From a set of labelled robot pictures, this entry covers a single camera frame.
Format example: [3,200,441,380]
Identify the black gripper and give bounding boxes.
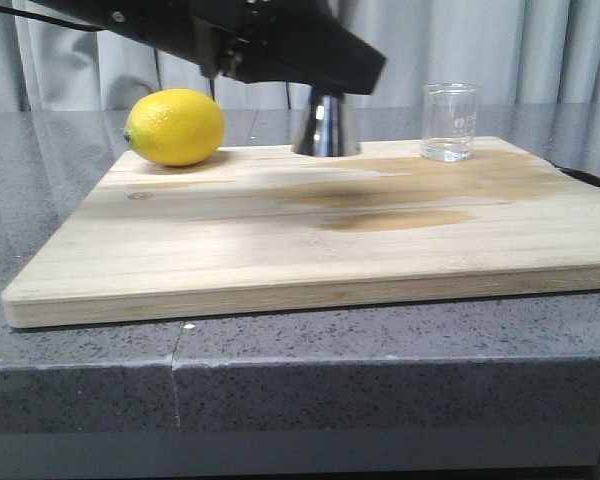
[99,1,386,95]

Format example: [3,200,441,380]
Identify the steel double jigger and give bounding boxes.
[292,86,361,157]

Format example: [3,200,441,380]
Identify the glass measuring beaker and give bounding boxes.
[420,83,481,163]

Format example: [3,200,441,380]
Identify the yellow lemon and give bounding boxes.
[123,88,225,167]

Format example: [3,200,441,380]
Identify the wooden cutting board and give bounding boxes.
[2,137,600,328]

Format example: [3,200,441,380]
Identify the grey curtain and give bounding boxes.
[0,1,600,112]

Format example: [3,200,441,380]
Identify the black cable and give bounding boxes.
[0,0,106,33]

